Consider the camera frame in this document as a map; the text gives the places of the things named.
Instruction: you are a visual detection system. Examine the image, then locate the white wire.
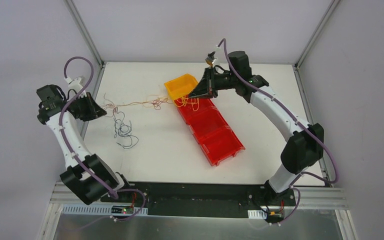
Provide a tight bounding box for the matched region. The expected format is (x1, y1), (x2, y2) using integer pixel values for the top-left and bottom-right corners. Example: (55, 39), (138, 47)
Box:
(99, 93), (120, 117)

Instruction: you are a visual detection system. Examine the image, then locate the yellow wire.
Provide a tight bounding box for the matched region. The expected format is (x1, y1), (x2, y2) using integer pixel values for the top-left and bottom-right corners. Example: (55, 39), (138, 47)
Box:
(174, 96), (201, 113)

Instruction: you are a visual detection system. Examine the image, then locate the red wire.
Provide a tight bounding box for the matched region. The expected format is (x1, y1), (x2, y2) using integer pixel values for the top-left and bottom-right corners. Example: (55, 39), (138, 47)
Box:
(99, 94), (174, 116)

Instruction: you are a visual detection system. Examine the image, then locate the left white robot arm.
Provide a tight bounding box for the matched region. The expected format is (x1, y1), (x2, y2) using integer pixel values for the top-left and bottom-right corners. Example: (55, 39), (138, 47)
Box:
(36, 84), (133, 205)

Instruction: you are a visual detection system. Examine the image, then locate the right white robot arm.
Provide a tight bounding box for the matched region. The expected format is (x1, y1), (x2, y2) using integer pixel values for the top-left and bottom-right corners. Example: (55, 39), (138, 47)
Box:
(188, 50), (324, 205)

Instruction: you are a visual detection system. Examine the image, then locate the yellow plastic bin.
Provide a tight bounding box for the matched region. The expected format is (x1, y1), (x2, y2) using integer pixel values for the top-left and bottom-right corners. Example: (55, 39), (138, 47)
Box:
(164, 73), (198, 100)

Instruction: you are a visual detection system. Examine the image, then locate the red bin near yellow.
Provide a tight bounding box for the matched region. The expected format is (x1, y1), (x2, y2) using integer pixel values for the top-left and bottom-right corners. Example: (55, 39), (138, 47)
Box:
(173, 95), (216, 124)

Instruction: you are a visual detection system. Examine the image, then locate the red middle bin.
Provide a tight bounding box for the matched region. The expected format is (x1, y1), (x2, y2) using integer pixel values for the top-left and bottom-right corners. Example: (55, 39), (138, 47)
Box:
(186, 111), (232, 145)

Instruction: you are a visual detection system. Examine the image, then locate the red front bin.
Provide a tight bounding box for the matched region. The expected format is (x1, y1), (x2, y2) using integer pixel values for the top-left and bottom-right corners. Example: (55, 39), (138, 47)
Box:
(198, 128), (246, 167)

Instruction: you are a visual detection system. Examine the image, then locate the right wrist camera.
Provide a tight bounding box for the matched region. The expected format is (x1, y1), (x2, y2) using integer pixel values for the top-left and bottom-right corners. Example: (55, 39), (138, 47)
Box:
(205, 51), (218, 67)

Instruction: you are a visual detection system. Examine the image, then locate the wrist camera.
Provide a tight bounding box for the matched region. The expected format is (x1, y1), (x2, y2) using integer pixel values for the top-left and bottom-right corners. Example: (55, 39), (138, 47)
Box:
(65, 76), (87, 99)
(205, 51), (218, 67)

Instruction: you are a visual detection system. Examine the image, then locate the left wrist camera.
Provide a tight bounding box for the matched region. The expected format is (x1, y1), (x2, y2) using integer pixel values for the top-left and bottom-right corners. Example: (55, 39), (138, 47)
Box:
(65, 76), (87, 99)

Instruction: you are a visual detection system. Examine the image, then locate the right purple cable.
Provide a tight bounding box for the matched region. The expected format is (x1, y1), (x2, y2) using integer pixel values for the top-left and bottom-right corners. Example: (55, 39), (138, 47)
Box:
(217, 38), (341, 227)

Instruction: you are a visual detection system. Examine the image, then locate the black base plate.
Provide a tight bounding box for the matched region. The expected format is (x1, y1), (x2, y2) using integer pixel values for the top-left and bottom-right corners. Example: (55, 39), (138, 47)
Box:
(100, 181), (296, 218)

